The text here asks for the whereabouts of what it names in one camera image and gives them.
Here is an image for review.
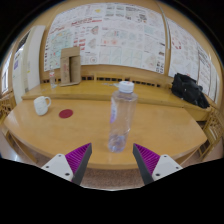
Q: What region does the large wall poster sheet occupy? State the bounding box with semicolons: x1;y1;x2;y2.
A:
43;2;167;75

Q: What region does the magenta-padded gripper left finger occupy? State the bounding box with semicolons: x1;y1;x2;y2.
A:
41;142;93;186

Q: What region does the wooden chair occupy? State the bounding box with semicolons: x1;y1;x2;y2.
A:
0;91;18;119
199;106;224;162

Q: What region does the white ceramic mug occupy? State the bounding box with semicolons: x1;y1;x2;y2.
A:
33;95;52;117

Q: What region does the clear plastic water bottle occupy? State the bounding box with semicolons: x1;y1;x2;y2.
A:
107;80;139;154

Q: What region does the black bag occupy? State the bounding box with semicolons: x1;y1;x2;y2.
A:
170;72;211;110

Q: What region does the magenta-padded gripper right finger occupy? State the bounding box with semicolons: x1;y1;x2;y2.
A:
132;143;184;186

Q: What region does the flat round red coaster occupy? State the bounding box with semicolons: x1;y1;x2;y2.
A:
58;108;74;120

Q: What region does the narrow wall poster sheet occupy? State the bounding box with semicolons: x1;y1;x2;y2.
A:
166;18;214;101

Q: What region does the white door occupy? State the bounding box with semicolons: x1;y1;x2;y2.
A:
11;25;46;104

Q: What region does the brown cardboard box stand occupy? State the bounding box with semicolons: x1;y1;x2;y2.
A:
59;46;82;88

